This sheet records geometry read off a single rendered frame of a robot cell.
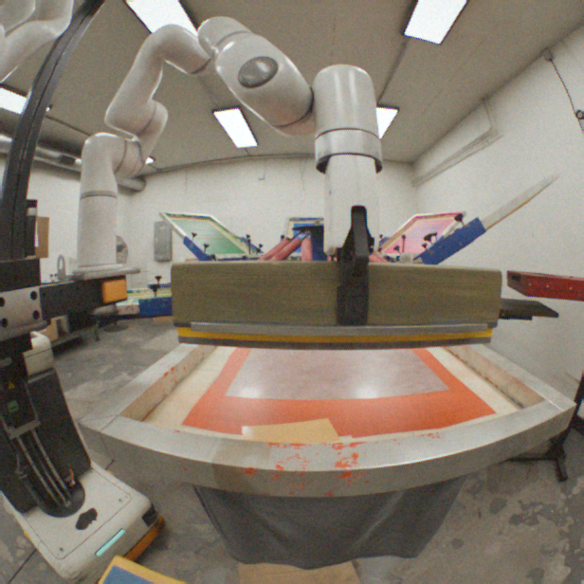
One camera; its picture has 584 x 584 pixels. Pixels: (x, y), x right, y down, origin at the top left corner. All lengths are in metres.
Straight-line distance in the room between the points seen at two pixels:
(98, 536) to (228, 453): 0.95
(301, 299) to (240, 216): 4.83
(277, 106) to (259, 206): 4.76
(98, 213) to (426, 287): 0.58
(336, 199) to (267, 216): 4.74
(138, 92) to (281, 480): 0.67
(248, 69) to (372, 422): 0.43
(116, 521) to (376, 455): 1.03
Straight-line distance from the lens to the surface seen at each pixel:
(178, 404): 0.40
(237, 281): 0.29
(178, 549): 1.35
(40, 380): 1.13
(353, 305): 0.28
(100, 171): 0.62
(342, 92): 0.32
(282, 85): 0.30
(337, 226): 0.25
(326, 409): 0.37
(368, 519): 0.49
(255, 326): 0.28
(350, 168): 0.27
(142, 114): 0.65
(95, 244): 0.59
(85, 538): 1.15
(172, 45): 0.61
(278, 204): 5.00
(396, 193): 5.29
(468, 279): 0.34
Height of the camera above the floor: 1.15
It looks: 8 degrees down
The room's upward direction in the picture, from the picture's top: 1 degrees counter-clockwise
